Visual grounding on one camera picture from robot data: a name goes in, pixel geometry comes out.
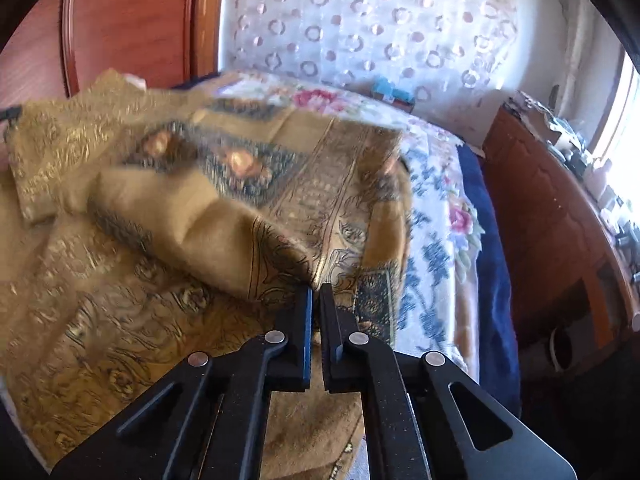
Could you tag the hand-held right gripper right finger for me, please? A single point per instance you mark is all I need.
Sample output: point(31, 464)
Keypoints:
point(330, 345)

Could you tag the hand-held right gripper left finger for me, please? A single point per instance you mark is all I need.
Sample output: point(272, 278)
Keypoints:
point(306, 355)

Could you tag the golden patterned cloth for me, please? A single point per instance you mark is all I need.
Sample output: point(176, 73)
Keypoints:
point(200, 220)

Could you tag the white floral bedsheet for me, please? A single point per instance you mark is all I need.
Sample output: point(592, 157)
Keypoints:
point(440, 240)

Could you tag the white mug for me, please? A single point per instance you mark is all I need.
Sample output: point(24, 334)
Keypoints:
point(557, 350)

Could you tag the wooden desk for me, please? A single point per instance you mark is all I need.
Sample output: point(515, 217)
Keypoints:
point(540, 220)

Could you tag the small blue box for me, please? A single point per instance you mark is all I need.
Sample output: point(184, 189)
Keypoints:
point(392, 92)

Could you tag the pile of small desk things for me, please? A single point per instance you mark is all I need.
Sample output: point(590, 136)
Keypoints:
point(575, 145)

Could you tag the white curtain with circles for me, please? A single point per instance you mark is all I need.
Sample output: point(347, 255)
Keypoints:
point(350, 10)

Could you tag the window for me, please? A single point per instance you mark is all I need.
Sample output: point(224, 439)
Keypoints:
point(622, 110)

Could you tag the wooden wardrobe doors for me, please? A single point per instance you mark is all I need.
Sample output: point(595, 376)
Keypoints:
point(125, 20)

